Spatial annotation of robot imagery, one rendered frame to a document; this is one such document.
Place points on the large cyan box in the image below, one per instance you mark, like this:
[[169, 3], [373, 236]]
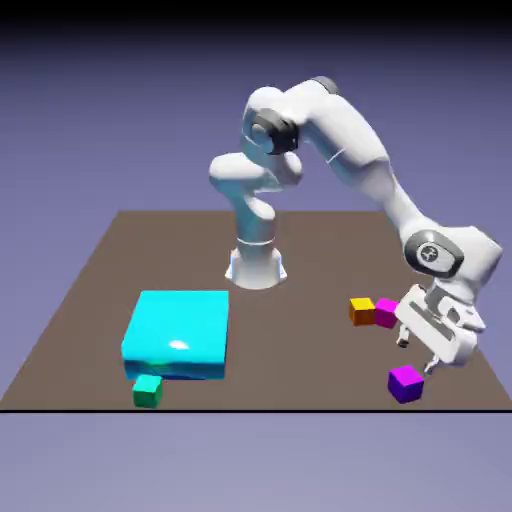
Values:
[[176, 332]]

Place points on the small purple cube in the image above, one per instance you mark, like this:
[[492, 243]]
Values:
[[404, 384]]

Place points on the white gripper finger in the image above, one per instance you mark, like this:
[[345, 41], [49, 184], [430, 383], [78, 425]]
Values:
[[403, 336], [431, 364]]

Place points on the small orange cube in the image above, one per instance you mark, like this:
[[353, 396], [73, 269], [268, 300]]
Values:
[[362, 312]]

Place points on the small magenta cube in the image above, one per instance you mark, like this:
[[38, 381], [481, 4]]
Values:
[[384, 312]]

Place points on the small green cube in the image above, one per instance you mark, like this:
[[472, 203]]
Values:
[[147, 391]]

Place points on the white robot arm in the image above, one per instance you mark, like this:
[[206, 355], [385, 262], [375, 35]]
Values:
[[352, 136]]

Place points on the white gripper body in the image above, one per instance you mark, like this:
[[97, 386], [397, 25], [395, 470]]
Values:
[[432, 332]]

